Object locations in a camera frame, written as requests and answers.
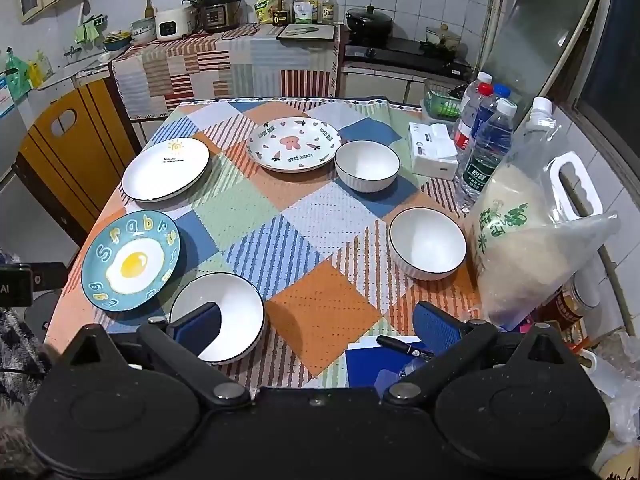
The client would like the white bowl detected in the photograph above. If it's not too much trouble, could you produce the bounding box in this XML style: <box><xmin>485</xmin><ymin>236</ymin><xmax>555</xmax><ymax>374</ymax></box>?
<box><xmin>387</xmin><ymin>207</ymin><xmax>466</xmax><ymax>281</ymax></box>
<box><xmin>334</xmin><ymin>141</ymin><xmax>401</xmax><ymax>194</ymax></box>
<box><xmin>169</xmin><ymin>272</ymin><xmax>266</xmax><ymax>365</ymax></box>

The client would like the white plate with sun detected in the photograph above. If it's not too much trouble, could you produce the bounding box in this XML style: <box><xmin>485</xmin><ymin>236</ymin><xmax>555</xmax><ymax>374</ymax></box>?
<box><xmin>122</xmin><ymin>138</ymin><xmax>210</xmax><ymax>203</ymax></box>

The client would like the white lovely bear plate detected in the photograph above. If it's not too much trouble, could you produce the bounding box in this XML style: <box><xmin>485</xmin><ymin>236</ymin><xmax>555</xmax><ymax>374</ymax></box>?
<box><xmin>245</xmin><ymin>117</ymin><xmax>343</xmax><ymax>174</ymax></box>

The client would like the black pen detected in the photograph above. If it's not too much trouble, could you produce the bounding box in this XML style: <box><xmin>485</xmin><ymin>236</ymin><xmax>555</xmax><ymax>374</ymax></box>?
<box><xmin>376</xmin><ymin>335</ymin><xmax>435</xmax><ymax>361</ymax></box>

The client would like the clear bag of rice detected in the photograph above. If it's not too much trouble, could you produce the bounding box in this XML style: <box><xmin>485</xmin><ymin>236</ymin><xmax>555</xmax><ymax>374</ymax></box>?
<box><xmin>465</xmin><ymin>96</ymin><xmax>620</xmax><ymax>330</ymax></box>

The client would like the yellow wooden cabinet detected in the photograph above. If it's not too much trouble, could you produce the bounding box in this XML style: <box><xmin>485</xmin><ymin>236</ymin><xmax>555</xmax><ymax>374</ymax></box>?
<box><xmin>12</xmin><ymin>77</ymin><xmax>141</xmax><ymax>245</ymax></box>

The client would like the white tissue pack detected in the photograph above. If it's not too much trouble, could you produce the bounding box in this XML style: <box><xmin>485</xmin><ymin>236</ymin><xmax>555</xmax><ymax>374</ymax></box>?
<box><xmin>408</xmin><ymin>122</ymin><xmax>458</xmax><ymax>181</ymax></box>

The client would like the patchwork tablecloth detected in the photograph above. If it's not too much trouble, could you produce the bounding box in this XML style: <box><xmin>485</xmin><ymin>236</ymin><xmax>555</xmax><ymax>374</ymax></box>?
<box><xmin>46</xmin><ymin>99</ymin><xmax>480</xmax><ymax>389</ymax></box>

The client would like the water bottle white cap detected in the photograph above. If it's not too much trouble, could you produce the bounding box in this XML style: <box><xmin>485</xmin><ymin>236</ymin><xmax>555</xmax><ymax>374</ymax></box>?
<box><xmin>456</xmin><ymin>98</ymin><xmax>518</xmax><ymax>214</ymax></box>

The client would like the water bottle blue cap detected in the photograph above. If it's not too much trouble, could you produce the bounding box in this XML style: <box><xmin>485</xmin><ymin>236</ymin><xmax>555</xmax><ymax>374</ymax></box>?
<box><xmin>472</xmin><ymin>84</ymin><xmax>511</xmax><ymax>139</ymax></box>

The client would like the green plastic basket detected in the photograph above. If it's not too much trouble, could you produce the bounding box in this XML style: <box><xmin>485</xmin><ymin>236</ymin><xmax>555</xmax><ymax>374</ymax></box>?
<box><xmin>422</xmin><ymin>79</ymin><xmax>466</xmax><ymax>122</ymax></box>

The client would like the water bottle red cap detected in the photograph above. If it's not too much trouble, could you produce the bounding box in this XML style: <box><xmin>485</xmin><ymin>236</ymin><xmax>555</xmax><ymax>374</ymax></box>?
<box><xmin>454</xmin><ymin>81</ymin><xmax>492</xmax><ymax>153</ymax></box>

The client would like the patchwork counter cloth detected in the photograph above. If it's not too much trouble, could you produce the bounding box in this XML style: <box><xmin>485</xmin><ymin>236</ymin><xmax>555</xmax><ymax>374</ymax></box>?
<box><xmin>111</xmin><ymin>24</ymin><xmax>341</xmax><ymax>120</ymax></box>

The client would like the black gas stove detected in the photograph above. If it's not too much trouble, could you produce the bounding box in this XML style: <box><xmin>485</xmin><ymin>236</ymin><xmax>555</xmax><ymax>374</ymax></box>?
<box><xmin>345</xmin><ymin>37</ymin><xmax>473</xmax><ymax>81</ymax></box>

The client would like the white rice cooker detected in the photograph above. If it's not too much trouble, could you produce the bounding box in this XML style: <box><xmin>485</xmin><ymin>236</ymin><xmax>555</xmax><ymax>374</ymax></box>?
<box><xmin>155</xmin><ymin>4</ymin><xmax>196</xmax><ymax>42</ymax></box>

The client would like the black wok with lid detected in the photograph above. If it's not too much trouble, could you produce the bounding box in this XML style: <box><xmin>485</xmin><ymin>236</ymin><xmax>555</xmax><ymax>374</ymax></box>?
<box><xmin>345</xmin><ymin>6</ymin><xmax>393</xmax><ymax>41</ymax></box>

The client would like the cutting board on counter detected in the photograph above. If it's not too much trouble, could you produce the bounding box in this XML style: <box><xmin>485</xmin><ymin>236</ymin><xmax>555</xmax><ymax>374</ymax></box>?
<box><xmin>278</xmin><ymin>24</ymin><xmax>335</xmax><ymax>41</ymax></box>

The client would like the black pressure cooker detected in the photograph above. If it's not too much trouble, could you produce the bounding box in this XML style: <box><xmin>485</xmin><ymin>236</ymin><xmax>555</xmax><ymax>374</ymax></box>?
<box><xmin>200</xmin><ymin>0</ymin><xmax>240</xmax><ymax>34</ymax></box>

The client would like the cooking oil bottle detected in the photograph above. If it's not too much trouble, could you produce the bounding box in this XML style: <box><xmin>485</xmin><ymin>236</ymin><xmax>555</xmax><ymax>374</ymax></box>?
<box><xmin>321</xmin><ymin>0</ymin><xmax>337</xmax><ymax>25</ymax></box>

